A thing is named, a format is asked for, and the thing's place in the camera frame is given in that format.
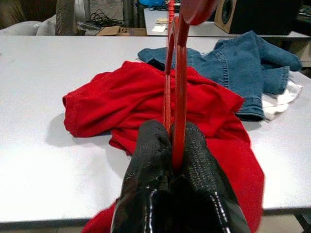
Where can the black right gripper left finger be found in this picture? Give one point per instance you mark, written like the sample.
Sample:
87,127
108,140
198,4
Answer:
145,174

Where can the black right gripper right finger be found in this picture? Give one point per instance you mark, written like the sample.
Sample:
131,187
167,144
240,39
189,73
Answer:
201,184

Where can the red printed t-shirt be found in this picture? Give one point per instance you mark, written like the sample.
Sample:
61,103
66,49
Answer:
121,102

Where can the red plastic hanger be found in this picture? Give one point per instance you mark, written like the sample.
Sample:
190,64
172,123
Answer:
181,97

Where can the white cloth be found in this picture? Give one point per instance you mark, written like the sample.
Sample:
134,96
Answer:
279,102

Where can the blue denim jacket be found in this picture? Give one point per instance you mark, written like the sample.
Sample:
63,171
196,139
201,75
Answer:
233,63

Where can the small white card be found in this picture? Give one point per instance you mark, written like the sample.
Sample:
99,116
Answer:
159,28

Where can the brown cardboard box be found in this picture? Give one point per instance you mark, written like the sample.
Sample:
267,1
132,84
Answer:
114,31

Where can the long white table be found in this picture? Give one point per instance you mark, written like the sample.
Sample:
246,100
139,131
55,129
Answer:
206,30

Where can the beige remote control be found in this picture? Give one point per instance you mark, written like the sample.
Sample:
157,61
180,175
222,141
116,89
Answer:
161,21

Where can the blue plastic bag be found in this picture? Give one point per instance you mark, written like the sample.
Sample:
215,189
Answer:
151,3

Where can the white pillow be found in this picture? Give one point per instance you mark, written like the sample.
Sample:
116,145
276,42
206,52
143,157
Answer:
47,28

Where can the wood sided black speaker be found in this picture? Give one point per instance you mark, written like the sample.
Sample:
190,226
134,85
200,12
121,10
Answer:
262,17

